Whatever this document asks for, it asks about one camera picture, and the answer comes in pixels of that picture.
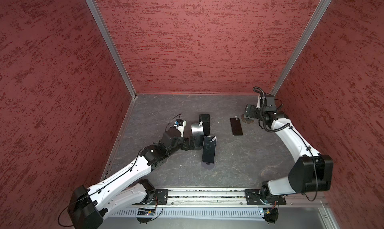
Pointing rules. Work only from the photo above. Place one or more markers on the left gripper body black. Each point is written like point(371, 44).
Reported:
point(185, 147)

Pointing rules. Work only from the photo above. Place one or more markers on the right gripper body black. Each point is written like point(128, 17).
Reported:
point(254, 111)

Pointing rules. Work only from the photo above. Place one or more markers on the wooden base grey phone stand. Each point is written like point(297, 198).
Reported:
point(246, 120)

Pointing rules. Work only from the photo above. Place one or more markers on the light green phone with sticker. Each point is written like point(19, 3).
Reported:
point(236, 126)

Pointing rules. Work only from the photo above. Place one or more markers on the purple phone stand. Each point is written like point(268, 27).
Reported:
point(207, 166)

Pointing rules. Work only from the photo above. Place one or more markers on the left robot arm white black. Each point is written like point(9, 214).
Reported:
point(89, 207)

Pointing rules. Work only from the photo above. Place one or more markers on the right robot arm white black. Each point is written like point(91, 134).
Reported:
point(312, 171)

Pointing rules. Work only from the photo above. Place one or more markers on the silver-backed phone on black stand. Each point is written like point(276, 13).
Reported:
point(197, 135)

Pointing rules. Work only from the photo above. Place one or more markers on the black phone on rear stand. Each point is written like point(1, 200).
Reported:
point(205, 119)

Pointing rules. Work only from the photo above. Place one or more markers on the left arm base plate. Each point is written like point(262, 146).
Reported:
point(160, 196)

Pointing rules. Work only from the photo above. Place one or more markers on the aluminium front rail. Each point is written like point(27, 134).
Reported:
point(231, 197)

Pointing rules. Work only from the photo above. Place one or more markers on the right aluminium corner post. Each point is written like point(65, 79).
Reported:
point(307, 33)

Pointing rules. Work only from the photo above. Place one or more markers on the aluminium corner post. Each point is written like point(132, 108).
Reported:
point(307, 33)
point(95, 11)

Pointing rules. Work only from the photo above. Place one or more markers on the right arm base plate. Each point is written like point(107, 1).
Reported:
point(263, 198)

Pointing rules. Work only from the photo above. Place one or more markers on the white slotted cable duct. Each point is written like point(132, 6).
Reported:
point(194, 213)

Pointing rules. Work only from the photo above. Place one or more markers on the left aluminium corner post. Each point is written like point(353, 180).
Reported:
point(95, 11)

